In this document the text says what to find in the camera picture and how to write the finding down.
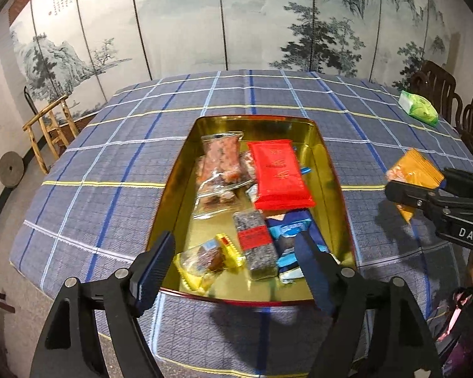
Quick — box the blue plaid tablecloth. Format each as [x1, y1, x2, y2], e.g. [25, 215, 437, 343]
[9, 70, 473, 378]

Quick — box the dark bar with red label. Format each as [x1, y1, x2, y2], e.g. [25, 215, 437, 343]
[232, 210, 280, 281]

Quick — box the clear packet of reddish snack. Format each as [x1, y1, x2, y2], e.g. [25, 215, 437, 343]
[199, 132, 244, 184]

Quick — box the green tissue pack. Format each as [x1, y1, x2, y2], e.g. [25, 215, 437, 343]
[398, 90, 439, 127]

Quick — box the blue cracker packet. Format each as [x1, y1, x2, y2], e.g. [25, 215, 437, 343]
[265, 209, 332, 261]

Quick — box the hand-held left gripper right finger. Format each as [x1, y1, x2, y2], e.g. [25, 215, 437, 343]
[295, 232, 444, 378]

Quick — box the round stone millstone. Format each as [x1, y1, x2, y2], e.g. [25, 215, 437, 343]
[0, 150, 23, 188]

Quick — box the bamboo chair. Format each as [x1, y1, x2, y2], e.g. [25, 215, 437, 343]
[22, 86, 79, 175]

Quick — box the small blue candy packet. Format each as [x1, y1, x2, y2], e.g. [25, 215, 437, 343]
[277, 254, 306, 284]

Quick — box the brown and gold tin box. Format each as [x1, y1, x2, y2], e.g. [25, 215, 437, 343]
[145, 115, 357, 308]

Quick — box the red snack packet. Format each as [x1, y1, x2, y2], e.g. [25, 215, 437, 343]
[246, 139, 316, 210]

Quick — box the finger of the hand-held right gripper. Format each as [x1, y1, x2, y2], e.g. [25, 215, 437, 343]
[384, 180, 442, 215]
[443, 168, 473, 195]

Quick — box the pink plastic bag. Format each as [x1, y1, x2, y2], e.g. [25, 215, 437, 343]
[428, 285, 473, 378]

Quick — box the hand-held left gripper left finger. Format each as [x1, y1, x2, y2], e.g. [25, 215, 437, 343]
[29, 231, 177, 378]

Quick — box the painted folding screen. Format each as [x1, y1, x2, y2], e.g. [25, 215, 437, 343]
[8, 0, 462, 123]

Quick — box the clear and yellow snack packet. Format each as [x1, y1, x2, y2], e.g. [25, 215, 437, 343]
[173, 233, 246, 292]

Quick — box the orange snack packet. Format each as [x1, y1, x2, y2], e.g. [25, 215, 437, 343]
[385, 147, 446, 224]

